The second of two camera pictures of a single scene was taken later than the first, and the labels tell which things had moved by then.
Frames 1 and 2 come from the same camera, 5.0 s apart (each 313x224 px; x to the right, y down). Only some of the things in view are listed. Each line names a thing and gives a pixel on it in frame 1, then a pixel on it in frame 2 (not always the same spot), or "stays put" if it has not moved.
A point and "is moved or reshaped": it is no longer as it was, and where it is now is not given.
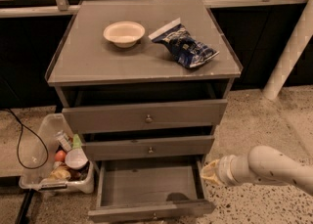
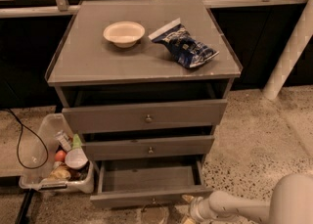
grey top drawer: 144,116 stays put
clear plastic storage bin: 57,159 stays put
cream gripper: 224,169 -> 195,205
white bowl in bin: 76,158 stays put
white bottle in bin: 64,140 stays put
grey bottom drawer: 149,190 is moved or reshaped
